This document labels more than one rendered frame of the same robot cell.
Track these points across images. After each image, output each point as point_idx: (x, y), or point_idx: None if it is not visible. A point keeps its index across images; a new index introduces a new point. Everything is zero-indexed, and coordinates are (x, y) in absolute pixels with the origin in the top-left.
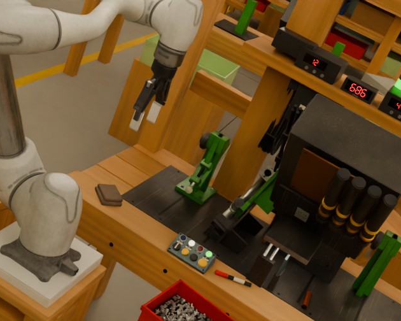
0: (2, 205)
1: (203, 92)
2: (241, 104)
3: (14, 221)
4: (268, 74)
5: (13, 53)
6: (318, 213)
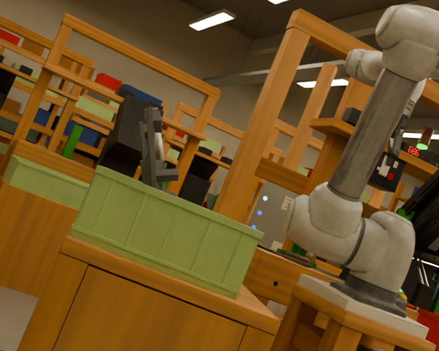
0: None
1: (263, 173)
2: (297, 179)
3: (314, 281)
4: (334, 147)
5: None
6: None
